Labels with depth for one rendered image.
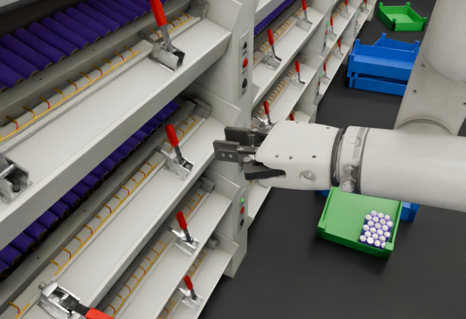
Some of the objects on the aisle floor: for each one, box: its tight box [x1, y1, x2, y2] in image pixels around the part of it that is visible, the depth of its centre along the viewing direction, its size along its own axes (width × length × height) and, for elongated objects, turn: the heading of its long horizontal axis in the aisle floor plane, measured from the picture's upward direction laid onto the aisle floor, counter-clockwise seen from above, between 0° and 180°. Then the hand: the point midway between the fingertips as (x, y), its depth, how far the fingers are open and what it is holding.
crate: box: [317, 185, 404, 260], centre depth 118 cm, size 30×20×8 cm
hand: (232, 144), depth 58 cm, fingers open, 3 cm apart
